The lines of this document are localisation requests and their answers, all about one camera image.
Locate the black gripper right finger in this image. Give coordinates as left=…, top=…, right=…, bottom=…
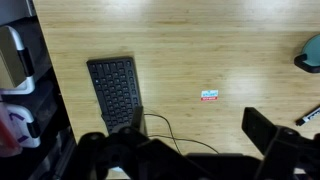
left=241, top=107, right=277, bottom=154

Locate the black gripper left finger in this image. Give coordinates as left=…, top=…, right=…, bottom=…
left=112, top=106, right=144, bottom=133

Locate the black marker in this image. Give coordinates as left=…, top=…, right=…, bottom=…
left=295, top=107, right=320, bottom=126

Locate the teal thermos mug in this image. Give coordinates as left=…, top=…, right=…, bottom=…
left=294, top=34, right=320, bottom=73

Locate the black computer keyboard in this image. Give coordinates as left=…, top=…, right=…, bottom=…
left=86, top=56, right=142, bottom=133

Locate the red white blue sticker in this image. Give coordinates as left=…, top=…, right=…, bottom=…
left=201, top=90, right=219, bottom=101

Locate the black keyboard cable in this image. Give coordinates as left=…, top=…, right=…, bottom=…
left=143, top=113, right=220, bottom=155

